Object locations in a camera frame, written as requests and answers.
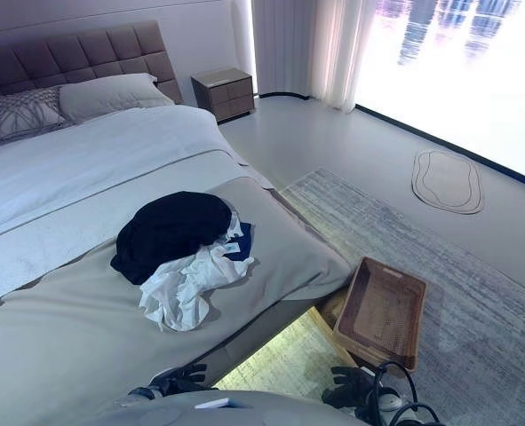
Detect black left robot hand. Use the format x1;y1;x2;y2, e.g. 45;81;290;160
150;363;208;395

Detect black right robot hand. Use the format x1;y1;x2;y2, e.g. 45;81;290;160
322;366;375;408

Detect brown woven basket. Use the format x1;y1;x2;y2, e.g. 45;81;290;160
331;256;428;372

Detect bed with grey cover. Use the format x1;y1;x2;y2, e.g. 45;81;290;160
0;105;353;426

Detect grey robot torso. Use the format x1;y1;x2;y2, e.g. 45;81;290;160
118;389;365;426

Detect white crumpled garment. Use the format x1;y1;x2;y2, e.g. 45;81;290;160
138;246;259;333

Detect large grey area rug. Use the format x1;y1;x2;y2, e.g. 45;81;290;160
212;166;525;426

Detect black garment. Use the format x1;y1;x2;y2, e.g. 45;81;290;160
109;191;233;287

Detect blue and white garment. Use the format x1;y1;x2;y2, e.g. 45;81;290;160
219;208;257;263

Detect small oval beige mat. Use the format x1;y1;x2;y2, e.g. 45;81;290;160
410;149;486;216

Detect white blanket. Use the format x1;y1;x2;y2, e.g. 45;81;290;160
0;106;251;246

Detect brown bedside table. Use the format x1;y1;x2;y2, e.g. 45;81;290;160
190;67;256;124

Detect plain grey pillow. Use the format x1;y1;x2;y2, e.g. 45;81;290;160
58;72;175;122

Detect grey patterned cushion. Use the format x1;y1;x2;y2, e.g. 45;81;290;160
0;85;77;146

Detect brown tufted headboard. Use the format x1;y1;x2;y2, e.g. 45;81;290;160
0;20;184;106

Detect white sheer curtain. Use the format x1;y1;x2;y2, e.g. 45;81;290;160
249;0;381;114

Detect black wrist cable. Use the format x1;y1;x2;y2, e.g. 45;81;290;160
364;360;448;426

